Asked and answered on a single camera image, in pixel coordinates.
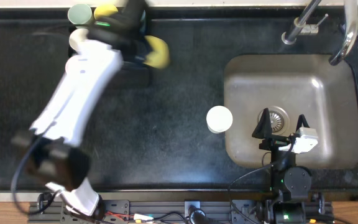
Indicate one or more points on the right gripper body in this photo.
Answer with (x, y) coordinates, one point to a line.
(273, 143)

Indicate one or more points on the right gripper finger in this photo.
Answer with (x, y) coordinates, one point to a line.
(302, 122)
(263, 126)

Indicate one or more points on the white cup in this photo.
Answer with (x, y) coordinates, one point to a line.
(219, 118)
(76, 40)

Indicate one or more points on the yellow cup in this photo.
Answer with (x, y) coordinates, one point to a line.
(104, 11)
(160, 53)

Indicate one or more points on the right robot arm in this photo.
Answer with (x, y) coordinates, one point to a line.
(297, 182)

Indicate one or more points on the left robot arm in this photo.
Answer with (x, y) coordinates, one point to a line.
(79, 93)

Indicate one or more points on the steel sink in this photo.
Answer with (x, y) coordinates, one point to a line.
(322, 93)

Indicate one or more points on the steel tap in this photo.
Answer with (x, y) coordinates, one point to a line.
(291, 35)

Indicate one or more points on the black tray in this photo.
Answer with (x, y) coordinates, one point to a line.
(135, 76)

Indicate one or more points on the green cup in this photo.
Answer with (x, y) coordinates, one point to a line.
(79, 14)

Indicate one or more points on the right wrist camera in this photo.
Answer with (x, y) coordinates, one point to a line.
(304, 140)

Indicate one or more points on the mounting rail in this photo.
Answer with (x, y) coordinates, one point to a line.
(160, 207)

